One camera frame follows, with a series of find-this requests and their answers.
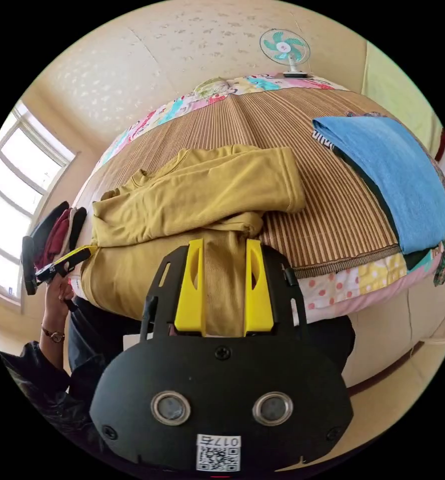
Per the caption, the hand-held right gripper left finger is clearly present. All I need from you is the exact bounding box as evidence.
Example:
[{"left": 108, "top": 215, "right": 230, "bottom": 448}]
[{"left": 174, "top": 238, "right": 208, "bottom": 336}]

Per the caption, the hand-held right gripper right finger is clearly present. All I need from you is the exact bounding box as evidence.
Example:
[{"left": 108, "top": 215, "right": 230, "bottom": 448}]
[{"left": 243, "top": 239, "right": 275, "bottom": 337}]

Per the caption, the brown long sleeve shirt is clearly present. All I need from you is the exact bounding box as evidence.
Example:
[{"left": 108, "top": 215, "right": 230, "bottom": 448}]
[{"left": 79, "top": 144, "right": 307, "bottom": 337}]

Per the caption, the person's left forearm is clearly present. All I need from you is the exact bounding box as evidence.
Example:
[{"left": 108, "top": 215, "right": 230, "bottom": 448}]
[{"left": 0, "top": 324, "right": 73, "bottom": 383}]

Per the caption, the person's left hand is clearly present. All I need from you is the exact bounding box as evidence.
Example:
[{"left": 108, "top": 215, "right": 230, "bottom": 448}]
[{"left": 43, "top": 274, "right": 77, "bottom": 332}]

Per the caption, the red and black pile of clothes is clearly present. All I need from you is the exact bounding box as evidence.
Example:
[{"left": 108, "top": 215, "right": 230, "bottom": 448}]
[{"left": 30, "top": 200, "right": 89, "bottom": 271}]

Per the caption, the person's body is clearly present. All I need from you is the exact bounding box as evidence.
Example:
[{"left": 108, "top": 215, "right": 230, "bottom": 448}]
[{"left": 4, "top": 296, "right": 357, "bottom": 464}]

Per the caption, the window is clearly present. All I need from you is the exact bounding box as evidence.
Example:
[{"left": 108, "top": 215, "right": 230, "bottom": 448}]
[{"left": 0, "top": 100, "right": 78, "bottom": 303}]

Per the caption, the bed with striped woven mat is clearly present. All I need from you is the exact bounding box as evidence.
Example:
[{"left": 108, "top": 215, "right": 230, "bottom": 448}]
[{"left": 70, "top": 73, "right": 445, "bottom": 328}]

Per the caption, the blue and black pile of clothes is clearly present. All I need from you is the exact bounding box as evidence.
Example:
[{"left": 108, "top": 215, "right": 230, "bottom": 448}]
[{"left": 311, "top": 110, "right": 445, "bottom": 288}]

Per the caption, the pale green pillow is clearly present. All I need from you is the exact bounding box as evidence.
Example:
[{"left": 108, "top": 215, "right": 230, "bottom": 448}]
[{"left": 193, "top": 76, "right": 232, "bottom": 95}]

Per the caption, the white fan with teal blades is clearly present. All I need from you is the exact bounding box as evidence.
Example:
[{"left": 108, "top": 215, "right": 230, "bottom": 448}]
[{"left": 259, "top": 27, "right": 314, "bottom": 80}]

